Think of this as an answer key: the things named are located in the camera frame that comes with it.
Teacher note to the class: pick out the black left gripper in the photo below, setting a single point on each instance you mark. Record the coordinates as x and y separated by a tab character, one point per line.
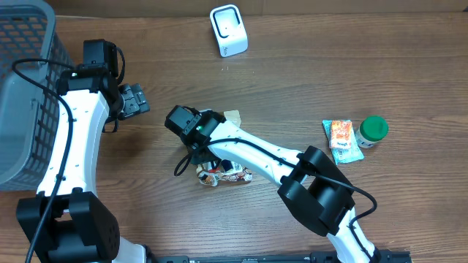
134	101

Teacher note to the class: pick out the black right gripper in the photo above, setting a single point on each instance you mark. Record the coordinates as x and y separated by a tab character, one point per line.
203	159

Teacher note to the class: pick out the beige snack pouch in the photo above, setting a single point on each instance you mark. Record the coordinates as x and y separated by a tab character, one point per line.
239	175

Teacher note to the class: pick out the teal tissue packet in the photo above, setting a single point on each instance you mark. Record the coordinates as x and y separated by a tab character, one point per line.
343	156

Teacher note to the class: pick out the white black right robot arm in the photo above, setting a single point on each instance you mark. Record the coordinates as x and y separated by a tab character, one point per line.
314	190

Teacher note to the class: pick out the orange tissue packet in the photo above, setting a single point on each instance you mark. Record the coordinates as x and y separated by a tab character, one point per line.
341	135

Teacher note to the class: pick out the yellow black marker pen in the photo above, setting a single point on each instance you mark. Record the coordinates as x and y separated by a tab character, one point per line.
227	166

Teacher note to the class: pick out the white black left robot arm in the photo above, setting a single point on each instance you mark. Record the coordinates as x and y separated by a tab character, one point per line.
66	221

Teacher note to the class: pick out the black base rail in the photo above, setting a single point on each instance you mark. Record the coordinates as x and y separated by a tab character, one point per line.
314	257

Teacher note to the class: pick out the grey plastic basket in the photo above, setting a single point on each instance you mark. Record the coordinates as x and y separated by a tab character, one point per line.
29	118

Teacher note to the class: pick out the white barcode scanner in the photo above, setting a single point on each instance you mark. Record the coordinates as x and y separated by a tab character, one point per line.
229	30

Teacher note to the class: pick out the green lid jar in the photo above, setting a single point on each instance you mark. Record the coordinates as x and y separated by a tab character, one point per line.
371	131

